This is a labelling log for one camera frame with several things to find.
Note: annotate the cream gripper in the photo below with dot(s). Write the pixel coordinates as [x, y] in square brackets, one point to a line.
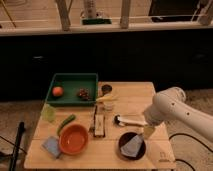
[148, 131]

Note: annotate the white handled dish brush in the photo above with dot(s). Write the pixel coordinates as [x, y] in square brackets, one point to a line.
[119, 120]

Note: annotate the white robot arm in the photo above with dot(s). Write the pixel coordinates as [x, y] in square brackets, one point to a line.
[171, 103]

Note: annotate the dark brown bowl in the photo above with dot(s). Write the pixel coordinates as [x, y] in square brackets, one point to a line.
[124, 139]

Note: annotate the grey cloth in bowl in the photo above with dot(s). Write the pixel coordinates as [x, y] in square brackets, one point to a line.
[132, 147]

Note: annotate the red bowl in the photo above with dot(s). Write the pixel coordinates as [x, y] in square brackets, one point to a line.
[73, 139]

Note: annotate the dark metal utensil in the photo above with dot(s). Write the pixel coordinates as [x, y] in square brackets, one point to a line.
[92, 125]

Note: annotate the yellow banana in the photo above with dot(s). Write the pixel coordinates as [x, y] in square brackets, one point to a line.
[106, 98]

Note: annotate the brown pine cone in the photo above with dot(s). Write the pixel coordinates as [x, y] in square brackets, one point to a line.
[84, 94]

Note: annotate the green okra pod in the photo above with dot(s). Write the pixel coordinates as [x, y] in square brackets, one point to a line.
[65, 122]

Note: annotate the green plastic tray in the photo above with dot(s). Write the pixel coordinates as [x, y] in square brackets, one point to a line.
[71, 84]

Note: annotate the blue grey sponge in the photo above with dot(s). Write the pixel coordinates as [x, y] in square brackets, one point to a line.
[51, 145]

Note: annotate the orange tomato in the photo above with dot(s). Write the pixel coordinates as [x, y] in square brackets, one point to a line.
[57, 91]

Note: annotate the translucent green cup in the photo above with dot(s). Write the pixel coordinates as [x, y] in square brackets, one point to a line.
[48, 113]

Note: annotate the black stand pole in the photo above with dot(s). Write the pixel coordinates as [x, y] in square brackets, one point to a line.
[20, 132]

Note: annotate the green base white post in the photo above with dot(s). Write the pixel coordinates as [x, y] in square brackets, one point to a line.
[90, 16]

